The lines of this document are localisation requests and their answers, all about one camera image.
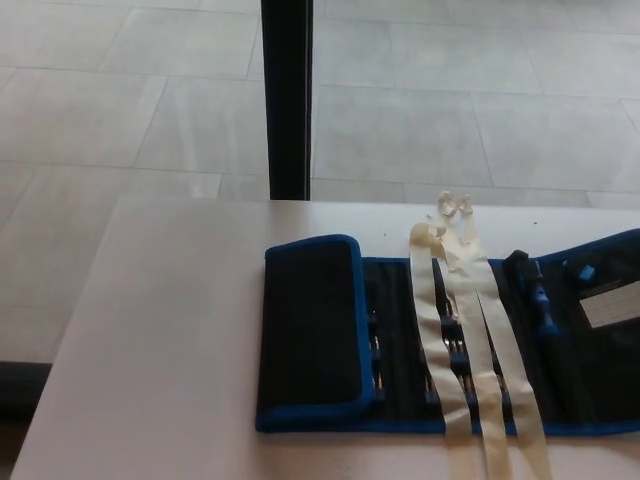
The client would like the black vertical frame post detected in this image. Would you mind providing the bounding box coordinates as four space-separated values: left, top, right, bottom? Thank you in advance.
260 0 314 202

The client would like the white grid card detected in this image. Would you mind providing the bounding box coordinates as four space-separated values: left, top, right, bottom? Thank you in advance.
581 288 640 330

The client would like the black blue-trimmed toolkit pouch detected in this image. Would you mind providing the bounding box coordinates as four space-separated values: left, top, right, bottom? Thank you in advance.
254 228 640 437

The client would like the dark base under table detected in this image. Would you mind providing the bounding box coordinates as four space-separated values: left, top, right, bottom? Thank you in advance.
0 358 53 417

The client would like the black blue screwdriver handle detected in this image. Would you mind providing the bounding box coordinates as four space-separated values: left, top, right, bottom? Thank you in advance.
501 248 557 342

